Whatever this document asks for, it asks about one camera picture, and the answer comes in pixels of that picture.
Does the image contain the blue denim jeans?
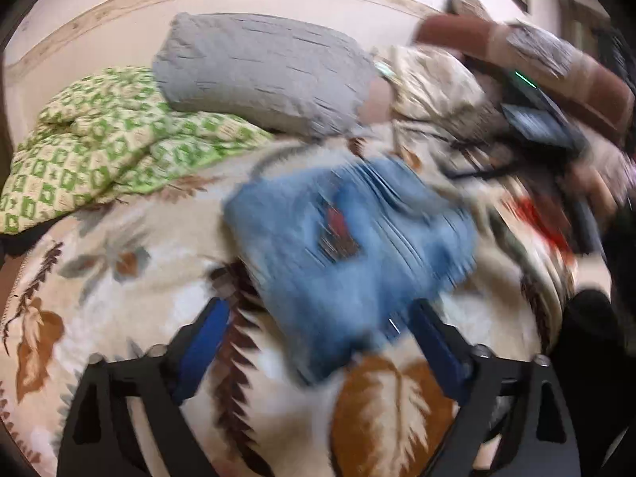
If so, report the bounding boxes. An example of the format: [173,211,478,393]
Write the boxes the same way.
[224,157,477,384]

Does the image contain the person right hand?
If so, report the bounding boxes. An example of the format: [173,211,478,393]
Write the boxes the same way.
[565,163,619,224]

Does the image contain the grey cloth on headboard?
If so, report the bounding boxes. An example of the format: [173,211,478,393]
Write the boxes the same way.
[507,24,578,78]

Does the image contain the red bowl of seeds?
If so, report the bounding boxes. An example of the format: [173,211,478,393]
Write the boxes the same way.
[508,193,574,255]

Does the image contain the cream floral pillow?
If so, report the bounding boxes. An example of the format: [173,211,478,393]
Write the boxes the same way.
[373,45,499,135]

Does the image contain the striped cushion behind headboard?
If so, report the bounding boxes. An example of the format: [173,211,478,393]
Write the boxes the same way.
[445,0,492,21]

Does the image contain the grey quilted pillow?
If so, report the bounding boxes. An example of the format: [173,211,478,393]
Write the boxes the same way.
[152,13,376,139]

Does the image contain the green white patterned quilt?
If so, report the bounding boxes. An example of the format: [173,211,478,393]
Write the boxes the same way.
[1,67,271,235]

